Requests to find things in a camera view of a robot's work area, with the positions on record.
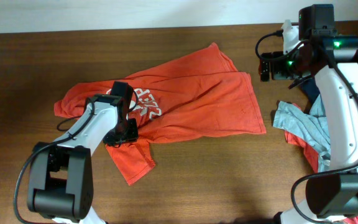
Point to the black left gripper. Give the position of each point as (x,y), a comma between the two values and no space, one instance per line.
(132,136)

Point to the light blue grey t-shirt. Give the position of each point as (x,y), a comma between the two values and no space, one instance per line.
(311,127)

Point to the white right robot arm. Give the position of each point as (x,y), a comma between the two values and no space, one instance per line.
(332,195)

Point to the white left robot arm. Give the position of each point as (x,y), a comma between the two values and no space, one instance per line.
(61,177)

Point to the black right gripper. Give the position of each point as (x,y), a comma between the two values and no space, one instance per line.
(278,73)

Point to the dark navy garment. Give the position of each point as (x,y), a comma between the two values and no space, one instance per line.
(310,89)

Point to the orange printed t-shirt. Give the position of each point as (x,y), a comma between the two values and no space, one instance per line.
(199,95)

